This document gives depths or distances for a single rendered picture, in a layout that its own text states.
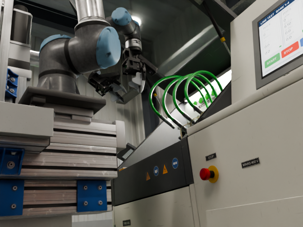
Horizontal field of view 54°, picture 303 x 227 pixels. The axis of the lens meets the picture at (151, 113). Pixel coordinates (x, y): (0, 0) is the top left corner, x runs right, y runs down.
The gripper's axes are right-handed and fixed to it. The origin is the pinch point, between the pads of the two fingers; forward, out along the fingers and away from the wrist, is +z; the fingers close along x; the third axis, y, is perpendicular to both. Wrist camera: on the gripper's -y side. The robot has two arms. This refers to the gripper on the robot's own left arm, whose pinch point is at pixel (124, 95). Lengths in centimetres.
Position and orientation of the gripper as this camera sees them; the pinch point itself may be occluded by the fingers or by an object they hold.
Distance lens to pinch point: 156.0
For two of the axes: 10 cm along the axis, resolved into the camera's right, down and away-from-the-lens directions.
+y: -5.8, 5.5, -6.1
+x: 2.8, -5.7, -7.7
